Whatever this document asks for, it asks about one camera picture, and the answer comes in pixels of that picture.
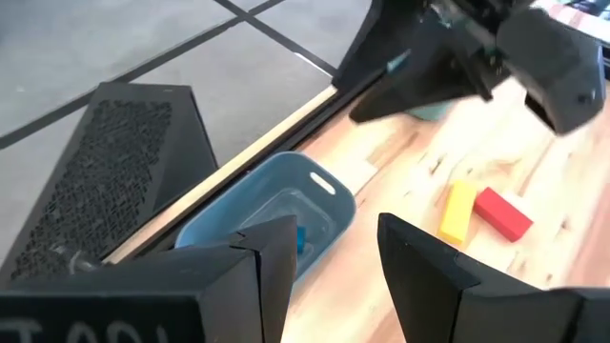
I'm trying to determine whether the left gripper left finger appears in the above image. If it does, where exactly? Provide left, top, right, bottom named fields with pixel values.
left=0, top=213, right=299, bottom=343

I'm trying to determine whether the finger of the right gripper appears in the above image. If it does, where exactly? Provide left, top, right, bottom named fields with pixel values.
left=332, top=0, right=493, bottom=124
left=497, top=8, right=608, bottom=136

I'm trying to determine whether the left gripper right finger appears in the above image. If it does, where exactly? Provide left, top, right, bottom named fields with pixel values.
left=377, top=212, right=610, bottom=343

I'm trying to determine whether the yellow block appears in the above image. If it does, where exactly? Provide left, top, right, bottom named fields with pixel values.
left=437, top=180, right=478, bottom=247

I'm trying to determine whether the red block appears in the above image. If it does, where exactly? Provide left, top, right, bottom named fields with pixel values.
left=473, top=187, right=534, bottom=243

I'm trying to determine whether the teal plastic bin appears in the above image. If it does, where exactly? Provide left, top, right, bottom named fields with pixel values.
left=407, top=99, right=454, bottom=122

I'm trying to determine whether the black perforated computer case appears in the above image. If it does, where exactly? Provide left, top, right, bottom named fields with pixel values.
left=0, top=81, right=219, bottom=287

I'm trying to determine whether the blue plastic bin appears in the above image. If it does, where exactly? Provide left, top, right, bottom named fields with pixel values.
left=174, top=151, right=357, bottom=282

